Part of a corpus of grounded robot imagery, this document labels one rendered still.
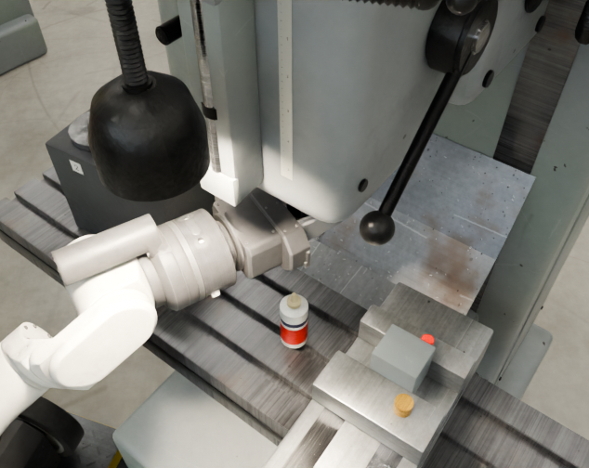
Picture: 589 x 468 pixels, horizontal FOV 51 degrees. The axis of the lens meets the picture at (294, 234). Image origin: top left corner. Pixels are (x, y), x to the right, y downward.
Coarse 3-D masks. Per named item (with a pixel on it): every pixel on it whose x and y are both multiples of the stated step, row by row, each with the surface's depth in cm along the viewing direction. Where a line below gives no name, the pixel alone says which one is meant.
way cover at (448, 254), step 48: (432, 144) 99; (384, 192) 106; (432, 192) 101; (480, 192) 96; (528, 192) 93; (336, 240) 109; (432, 240) 102; (480, 240) 98; (336, 288) 106; (384, 288) 104; (432, 288) 102
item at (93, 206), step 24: (48, 144) 93; (72, 144) 92; (72, 168) 93; (96, 168) 90; (72, 192) 99; (96, 192) 95; (192, 192) 93; (96, 216) 100; (120, 216) 96; (168, 216) 90
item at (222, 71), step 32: (192, 0) 39; (224, 0) 39; (192, 32) 42; (224, 32) 40; (192, 64) 44; (224, 64) 42; (256, 64) 45; (192, 96) 46; (224, 96) 44; (256, 96) 47; (224, 128) 46; (256, 128) 49; (224, 160) 49; (256, 160) 51; (224, 192) 52
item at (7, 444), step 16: (16, 432) 115; (32, 432) 117; (0, 448) 112; (16, 448) 114; (32, 448) 116; (48, 448) 121; (0, 464) 111; (16, 464) 113; (32, 464) 116; (48, 464) 122
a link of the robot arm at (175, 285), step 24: (144, 216) 58; (96, 240) 56; (120, 240) 56; (144, 240) 57; (168, 240) 59; (72, 264) 55; (96, 264) 56; (120, 264) 59; (144, 264) 59; (168, 264) 58; (72, 288) 59; (96, 288) 57; (120, 288) 56; (144, 288) 58; (168, 288) 59; (192, 288) 60
